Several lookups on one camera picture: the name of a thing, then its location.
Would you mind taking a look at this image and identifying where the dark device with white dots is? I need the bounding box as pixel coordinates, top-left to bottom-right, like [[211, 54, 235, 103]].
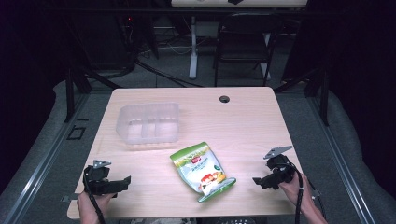
[[216, 217, 258, 224]]

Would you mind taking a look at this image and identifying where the black metal stand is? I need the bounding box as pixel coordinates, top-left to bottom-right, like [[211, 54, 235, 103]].
[[273, 65, 332, 127], [63, 60, 123, 124]]

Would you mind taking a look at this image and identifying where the black folding chair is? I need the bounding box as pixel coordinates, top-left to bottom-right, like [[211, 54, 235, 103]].
[[213, 12, 284, 88]]

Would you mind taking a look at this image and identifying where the green and white snack bag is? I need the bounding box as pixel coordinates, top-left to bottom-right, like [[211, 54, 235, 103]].
[[169, 141, 237, 203]]

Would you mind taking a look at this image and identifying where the clear plastic container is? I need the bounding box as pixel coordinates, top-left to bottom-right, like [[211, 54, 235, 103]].
[[115, 102, 181, 146]]

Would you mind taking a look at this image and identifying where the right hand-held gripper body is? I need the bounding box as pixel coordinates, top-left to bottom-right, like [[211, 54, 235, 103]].
[[262, 145, 297, 185]]

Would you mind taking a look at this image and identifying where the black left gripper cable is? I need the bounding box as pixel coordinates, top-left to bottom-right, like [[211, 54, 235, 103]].
[[82, 172, 106, 224]]

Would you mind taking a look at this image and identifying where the white desk with white leg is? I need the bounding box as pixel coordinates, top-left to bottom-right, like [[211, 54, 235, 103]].
[[170, 0, 309, 80]]

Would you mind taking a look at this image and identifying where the person's right hand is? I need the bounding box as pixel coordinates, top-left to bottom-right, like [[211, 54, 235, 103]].
[[278, 174, 313, 208]]

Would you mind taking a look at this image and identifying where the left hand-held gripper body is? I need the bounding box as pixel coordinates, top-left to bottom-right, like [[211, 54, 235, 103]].
[[82, 159, 112, 197]]

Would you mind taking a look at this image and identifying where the person's left hand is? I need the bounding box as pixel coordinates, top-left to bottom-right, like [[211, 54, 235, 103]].
[[77, 190, 115, 219]]

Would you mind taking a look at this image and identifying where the black floor cable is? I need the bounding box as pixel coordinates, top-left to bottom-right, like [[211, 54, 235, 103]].
[[135, 59, 205, 89]]

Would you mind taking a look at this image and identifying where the metal floor rail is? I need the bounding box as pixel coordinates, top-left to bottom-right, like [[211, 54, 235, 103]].
[[305, 92, 378, 224], [0, 92, 92, 224]]

